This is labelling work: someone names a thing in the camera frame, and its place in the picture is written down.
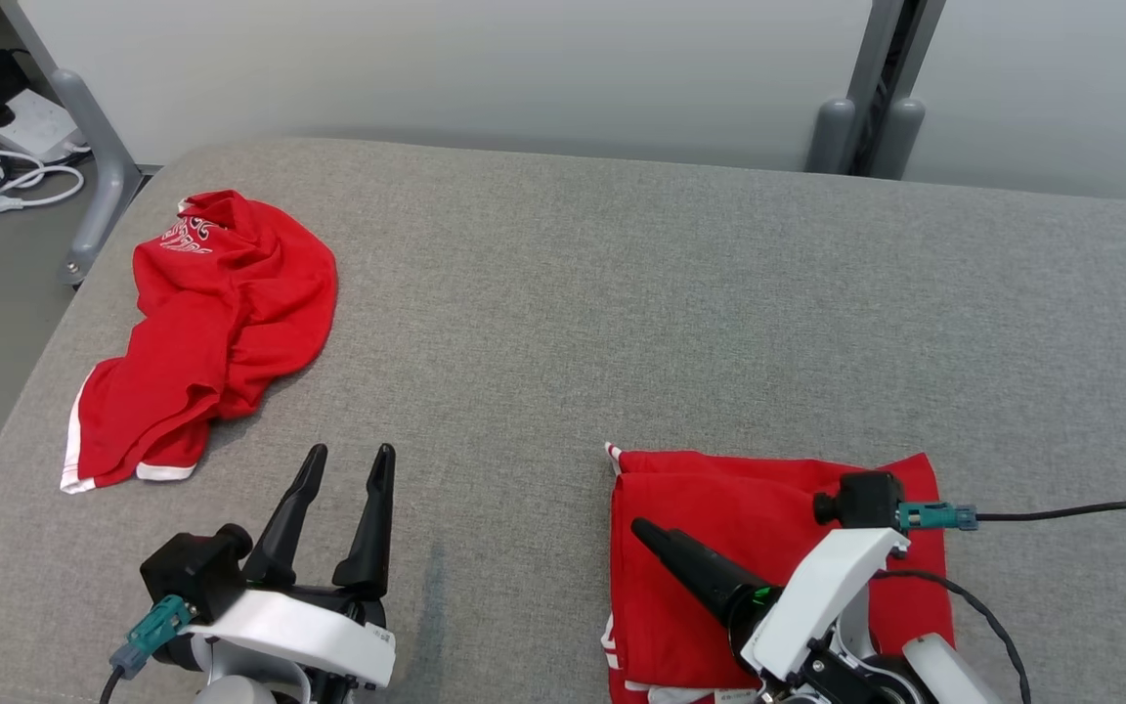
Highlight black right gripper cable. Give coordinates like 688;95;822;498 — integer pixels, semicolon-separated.
871;569;1034;704

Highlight white power strip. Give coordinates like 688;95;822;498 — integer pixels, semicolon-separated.
0;82;87;164

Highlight red Bulls 23 jersey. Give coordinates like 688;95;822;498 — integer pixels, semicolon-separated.
605;443;956;704

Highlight teal camera connector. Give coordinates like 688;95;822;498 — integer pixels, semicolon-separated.
897;501;980;533
110;594;196;678

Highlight black right camera cable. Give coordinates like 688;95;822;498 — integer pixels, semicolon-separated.
974;500;1126;522

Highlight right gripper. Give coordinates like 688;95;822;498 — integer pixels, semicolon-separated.
630;518;912;682

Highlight red shorts with white hem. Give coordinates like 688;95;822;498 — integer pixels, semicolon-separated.
60;190;339;495

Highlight teal right camera connector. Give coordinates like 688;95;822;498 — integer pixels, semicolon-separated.
897;501;980;533

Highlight grey tubular frame leg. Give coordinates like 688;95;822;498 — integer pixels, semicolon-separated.
0;0;146;286

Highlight grey partition post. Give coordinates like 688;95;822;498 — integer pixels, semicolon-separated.
804;0;947;183

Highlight teal left camera connector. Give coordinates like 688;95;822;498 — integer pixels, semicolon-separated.
110;594;196;678

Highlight white power cable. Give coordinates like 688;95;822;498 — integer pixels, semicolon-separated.
0;156;87;214

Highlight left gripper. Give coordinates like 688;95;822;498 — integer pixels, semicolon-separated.
143;443;398;691

